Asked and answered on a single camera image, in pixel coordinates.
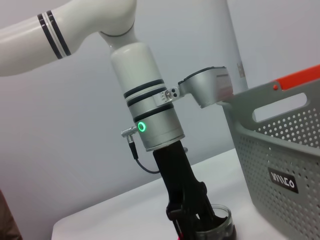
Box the brown background object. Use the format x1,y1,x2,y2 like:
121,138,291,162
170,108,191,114
0,189,21,240

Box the grey perforated storage basket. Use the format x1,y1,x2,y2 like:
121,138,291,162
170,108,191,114
219,64,320,240

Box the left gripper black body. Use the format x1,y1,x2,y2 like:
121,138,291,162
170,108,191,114
152,139,208,215

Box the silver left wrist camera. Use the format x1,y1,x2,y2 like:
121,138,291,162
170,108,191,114
159,66,235,109

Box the glass teacup with black base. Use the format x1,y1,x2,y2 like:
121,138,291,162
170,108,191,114
194,203,237,240

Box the left gripper cable with connector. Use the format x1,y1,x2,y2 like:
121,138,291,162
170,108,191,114
120,126,161,175

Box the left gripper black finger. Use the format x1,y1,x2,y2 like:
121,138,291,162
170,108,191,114
166,207,199,240
196,193,221,226

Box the small grey wall fitting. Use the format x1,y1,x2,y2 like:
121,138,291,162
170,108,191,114
236,61,245,80

